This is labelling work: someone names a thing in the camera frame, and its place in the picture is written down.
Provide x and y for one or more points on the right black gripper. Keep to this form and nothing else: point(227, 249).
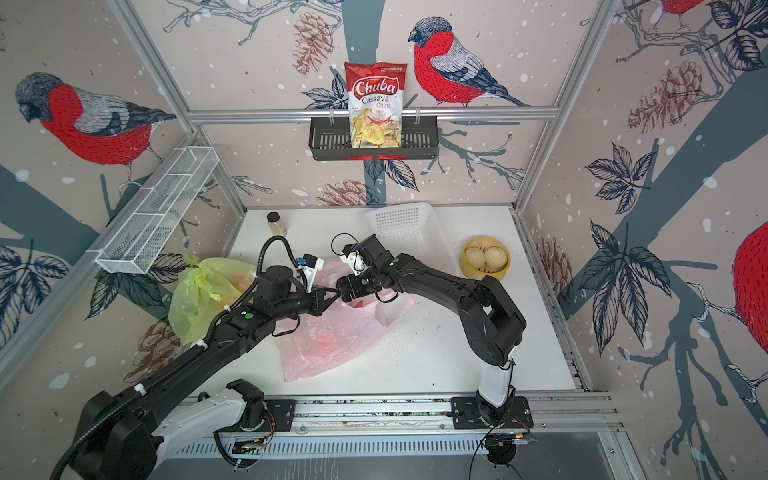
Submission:
point(354, 293)

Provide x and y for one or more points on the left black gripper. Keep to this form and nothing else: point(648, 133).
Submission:
point(319, 302)

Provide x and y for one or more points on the pink plastic bag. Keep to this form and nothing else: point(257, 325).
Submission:
point(313, 345)

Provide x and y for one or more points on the green plastic bag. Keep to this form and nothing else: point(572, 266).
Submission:
point(204, 288)

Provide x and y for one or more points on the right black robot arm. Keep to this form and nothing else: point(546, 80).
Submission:
point(491, 321)

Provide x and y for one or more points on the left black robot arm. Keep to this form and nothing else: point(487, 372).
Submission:
point(117, 436)

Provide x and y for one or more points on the Chuba cassava chips bag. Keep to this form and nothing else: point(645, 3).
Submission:
point(375, 104)

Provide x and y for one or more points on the white perforated plastic basket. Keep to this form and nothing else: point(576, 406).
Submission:
point(413, 229)

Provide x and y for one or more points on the pale spice jar black lid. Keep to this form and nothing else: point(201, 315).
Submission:
point(276, 224)

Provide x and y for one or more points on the left white bun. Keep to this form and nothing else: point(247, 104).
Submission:
point(475, 257)

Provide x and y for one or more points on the white bun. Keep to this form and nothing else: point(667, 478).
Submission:
point(475, 257)
point(496, 259)

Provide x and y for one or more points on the yellow bamboo steamer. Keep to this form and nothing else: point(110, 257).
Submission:
point(482, 242)

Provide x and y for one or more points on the right white bun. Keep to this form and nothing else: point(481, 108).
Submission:
point(496, 259)

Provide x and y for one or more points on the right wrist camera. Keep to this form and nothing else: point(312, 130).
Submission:
point(353, 257)

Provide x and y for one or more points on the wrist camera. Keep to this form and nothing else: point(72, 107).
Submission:
point(353, 257)
point(309, 266)

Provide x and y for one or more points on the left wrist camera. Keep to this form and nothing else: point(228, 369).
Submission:
point(309, 266)

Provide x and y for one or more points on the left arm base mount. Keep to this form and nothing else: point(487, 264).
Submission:
point(272, 416)

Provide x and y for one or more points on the black wall basket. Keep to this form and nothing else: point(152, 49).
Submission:
point(411, 138)

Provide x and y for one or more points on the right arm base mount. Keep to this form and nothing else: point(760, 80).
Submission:
point(475, 413)

